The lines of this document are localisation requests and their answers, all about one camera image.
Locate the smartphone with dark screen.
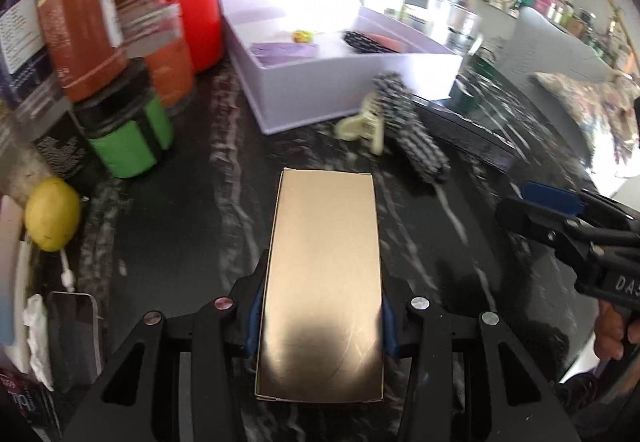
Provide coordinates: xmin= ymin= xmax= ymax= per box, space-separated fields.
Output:
xmin=46 ymin=291 xmax=103 ymax=392

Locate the small yellow ball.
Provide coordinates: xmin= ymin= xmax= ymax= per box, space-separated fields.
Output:
xmin=292 ymin=30 xmax=314 ymax=44

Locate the orange bottle with grey label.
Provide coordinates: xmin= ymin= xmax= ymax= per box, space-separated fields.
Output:
xmin=122 ymin=1 xmax=195 ymax=115

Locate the brown bottle with label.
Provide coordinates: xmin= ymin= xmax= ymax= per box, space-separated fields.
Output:
xmin=37 ymin=0 xmax=128 ymax=102

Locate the yellow lemon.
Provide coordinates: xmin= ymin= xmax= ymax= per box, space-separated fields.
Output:
xmin=24 ymin=176 xmax=81 ymax=252

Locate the green black jar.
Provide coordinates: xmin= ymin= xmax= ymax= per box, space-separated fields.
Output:
xmin=73 ymin=58 xmax=175 ymax=180

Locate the dark flat box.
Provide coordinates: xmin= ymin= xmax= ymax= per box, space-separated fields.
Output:
xmin=413 ymin=97 xmax=518 ymax=173

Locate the lavender open storage box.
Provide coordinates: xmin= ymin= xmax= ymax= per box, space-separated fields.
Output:
xmin=221 ymin=0 xmax=462 ymax=134

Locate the person's hand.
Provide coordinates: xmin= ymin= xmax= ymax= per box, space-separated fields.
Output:
xmin=593 ymin=300 xmax=640 ymax=361

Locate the gold rectangular box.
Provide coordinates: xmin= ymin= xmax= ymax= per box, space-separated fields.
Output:
xmin=255 ymin=169 xmax=384 ymax=404

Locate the white charging cable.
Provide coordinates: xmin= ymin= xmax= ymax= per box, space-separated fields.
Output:
xmin=56 ymin=248 xmax=77 ymax=293

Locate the black white clip in box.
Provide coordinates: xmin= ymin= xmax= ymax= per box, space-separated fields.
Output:
xmin=343 ymin=30 xmax=402 ymax=54

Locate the dark blue labelled box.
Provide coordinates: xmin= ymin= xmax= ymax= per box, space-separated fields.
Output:
xmin=1 ymin=0 xmax=63 ymax=123

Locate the white crumpled tissue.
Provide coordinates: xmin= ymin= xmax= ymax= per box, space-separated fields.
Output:
xmin=23 ymin=293 xmax=54 ymax=392

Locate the red cylindrical container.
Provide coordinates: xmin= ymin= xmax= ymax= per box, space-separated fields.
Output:
xmin=168 ymin=0 xmax=224 ymax=73

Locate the pale yellow hair claw clip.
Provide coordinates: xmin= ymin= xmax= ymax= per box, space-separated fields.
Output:
xmin=334 ymin=92 xmax=385 ymax=156

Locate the floral cushion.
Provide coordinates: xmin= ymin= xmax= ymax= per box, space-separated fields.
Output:
xmin=533 ymin=72 xmax=639 ymax=165

